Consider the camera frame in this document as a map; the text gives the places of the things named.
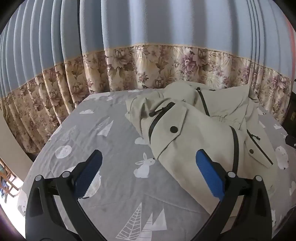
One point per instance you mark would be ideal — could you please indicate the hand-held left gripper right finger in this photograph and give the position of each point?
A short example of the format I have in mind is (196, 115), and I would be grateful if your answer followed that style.
(209, 173)

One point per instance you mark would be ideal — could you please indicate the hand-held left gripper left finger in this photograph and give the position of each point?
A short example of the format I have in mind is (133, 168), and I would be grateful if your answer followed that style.
(89, 172)

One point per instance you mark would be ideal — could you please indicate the beige jacket with black zippers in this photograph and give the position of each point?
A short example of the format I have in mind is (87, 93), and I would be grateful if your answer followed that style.
(196, 129)

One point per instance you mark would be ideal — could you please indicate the bed with grey printed sheet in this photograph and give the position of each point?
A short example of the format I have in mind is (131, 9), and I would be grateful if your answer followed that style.
(115, 139)

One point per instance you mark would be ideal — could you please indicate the black cabinet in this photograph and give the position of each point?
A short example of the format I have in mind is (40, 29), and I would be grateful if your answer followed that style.
(291, 115)

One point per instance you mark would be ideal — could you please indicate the blue curtain with floral border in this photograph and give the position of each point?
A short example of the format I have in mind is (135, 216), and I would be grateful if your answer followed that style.
(161, 23)

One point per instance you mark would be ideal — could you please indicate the orange wooden frame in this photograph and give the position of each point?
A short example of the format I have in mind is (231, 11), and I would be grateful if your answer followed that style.
(5, 180)

